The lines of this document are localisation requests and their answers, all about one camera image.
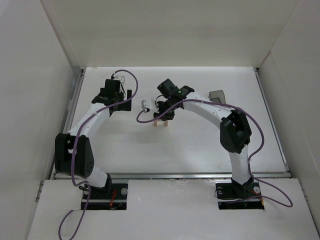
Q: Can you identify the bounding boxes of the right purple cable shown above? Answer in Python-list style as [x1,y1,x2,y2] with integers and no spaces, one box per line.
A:
[136,99,293,209]

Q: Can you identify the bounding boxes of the smoky transparent plastic box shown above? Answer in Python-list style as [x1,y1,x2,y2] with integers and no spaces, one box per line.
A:
[208,90,226,104]

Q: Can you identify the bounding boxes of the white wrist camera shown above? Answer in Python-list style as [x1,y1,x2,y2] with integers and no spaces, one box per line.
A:
[141,98,159,113]
[110,74,125,85]

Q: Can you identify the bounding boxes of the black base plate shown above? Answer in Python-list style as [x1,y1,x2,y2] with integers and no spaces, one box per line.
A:
[78,183,128,211]
[215,181,265,210]

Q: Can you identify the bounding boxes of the aluminium rail front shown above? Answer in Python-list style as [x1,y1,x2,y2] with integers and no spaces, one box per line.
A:
[110,171,292,180]

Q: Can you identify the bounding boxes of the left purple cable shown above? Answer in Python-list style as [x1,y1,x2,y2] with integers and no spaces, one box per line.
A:
[59,68,140,240]

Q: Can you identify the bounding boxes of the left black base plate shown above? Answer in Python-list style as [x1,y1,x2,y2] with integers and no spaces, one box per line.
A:
[78,183,128,211]

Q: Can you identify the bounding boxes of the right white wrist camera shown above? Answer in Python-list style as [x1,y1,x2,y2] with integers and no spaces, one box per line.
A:
[141,98,159,113]

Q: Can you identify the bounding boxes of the purple cable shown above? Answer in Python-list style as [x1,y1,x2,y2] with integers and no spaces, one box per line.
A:
[59,68,140,240]
[136,99,293,209]

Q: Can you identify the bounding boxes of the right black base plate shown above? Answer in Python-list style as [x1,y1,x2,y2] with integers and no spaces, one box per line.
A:
[215,181,265,210]

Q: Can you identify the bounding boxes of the wood block two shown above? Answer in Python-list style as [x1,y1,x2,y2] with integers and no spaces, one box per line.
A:
[154,119,167,123]

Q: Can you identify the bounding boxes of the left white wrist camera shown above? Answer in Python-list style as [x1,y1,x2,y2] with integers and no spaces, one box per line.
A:
[110,74,125,85]

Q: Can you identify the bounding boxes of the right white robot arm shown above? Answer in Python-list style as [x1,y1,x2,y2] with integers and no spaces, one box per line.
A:
[153,79,254,200]

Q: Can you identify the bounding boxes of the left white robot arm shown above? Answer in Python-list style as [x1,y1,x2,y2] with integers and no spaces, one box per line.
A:
[54,75,132,193]

